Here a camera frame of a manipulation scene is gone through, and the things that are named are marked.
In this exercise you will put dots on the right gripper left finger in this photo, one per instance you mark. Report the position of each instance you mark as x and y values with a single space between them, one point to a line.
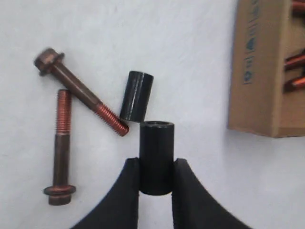
114 205

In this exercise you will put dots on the copper flanged hex bolt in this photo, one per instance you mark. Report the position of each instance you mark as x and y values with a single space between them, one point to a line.
61 152
78 88

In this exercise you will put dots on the brown cardboard box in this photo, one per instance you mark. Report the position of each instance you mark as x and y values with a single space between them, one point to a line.
259 71

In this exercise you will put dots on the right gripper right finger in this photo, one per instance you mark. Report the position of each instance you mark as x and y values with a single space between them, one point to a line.
200 205

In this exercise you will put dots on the black cylindrical sleeve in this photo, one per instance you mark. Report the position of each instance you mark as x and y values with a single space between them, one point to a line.
156 152
136 96

